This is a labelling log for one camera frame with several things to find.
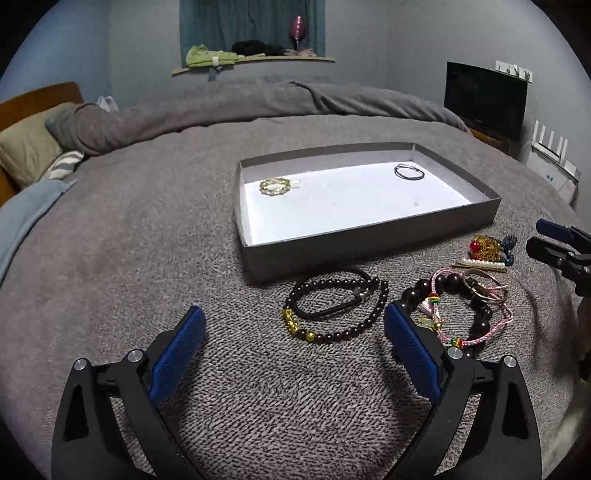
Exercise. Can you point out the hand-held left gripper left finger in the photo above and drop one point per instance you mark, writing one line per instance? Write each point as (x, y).
(178, 355)

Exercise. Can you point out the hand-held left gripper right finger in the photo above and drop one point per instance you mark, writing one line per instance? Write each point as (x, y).
(413, 350)

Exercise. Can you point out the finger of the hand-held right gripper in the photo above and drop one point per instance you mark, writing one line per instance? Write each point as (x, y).
(554, 228)
(551, 253)

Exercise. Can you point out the pearl gold hair clip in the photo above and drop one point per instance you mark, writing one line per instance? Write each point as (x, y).
(480, 264)

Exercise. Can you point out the silver bangle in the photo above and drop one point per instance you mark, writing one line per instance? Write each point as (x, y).
(482, 294)

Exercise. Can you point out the grey cardboard tray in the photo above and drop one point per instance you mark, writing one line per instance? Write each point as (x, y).
(351, 203)

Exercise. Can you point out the white router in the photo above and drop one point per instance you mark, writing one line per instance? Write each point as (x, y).
(551, 154)

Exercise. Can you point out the wooden stand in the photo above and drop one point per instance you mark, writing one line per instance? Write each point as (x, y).
(491, 141)

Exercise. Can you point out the grey knit bed blanket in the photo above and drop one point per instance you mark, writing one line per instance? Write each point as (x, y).
(161, 240)

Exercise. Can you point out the black monitor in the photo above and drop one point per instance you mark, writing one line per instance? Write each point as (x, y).
(485, 99)

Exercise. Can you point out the light blue blanket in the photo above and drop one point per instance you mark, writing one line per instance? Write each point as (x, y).
(23, 212)

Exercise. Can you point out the striped pillow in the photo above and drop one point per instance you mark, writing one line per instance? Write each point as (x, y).
(62, 164)

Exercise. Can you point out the grey duvet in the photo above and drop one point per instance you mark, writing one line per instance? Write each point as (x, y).
(231, 106)

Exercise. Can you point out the olive pillow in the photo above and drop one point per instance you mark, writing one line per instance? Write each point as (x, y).
(27, 147)

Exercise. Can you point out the white plastic bag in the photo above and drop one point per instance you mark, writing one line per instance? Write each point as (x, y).
(107, 104)

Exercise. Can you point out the wooden headboard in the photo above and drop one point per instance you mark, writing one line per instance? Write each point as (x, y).
(41, 99)

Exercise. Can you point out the white hanging tag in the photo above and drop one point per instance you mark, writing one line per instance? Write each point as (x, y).
(214, 64)

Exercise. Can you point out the green cloth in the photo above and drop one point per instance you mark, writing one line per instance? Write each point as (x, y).
(205, 56)

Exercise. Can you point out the pink cloth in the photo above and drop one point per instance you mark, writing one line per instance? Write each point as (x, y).
(302, 53)

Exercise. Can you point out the wooden window sill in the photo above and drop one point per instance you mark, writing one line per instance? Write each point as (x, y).
(277, 62)

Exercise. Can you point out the black cloth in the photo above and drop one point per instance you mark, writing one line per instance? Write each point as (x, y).
(251, 47)

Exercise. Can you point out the pink glass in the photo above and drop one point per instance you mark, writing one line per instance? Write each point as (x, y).
(298, 27)

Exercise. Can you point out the teal curtain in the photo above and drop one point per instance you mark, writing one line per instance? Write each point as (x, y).
(249, 23)

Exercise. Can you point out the white wall hooks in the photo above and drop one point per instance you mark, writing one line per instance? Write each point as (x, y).
(512, 71)

